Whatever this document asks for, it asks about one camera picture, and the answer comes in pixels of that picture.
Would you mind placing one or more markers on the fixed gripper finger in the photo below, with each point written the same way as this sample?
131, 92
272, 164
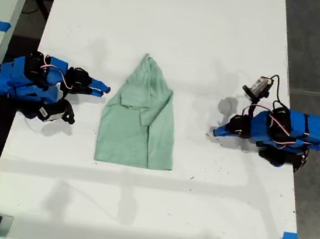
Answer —
221, 134
94, 91

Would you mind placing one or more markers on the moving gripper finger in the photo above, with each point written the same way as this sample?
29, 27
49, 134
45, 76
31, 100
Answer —
223, 128
101, 84

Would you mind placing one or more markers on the pale green T-shirt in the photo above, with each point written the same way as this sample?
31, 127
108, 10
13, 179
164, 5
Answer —
134, 134

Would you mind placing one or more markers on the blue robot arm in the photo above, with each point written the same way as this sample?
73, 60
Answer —
21, 77
303, 129

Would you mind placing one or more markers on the short blue tape strip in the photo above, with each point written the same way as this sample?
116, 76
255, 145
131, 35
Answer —
290, 237

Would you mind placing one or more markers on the black camera stalk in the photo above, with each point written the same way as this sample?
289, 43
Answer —
255, 104

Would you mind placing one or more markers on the silver and black camera box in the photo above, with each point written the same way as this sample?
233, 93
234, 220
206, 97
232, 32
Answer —
258, 86

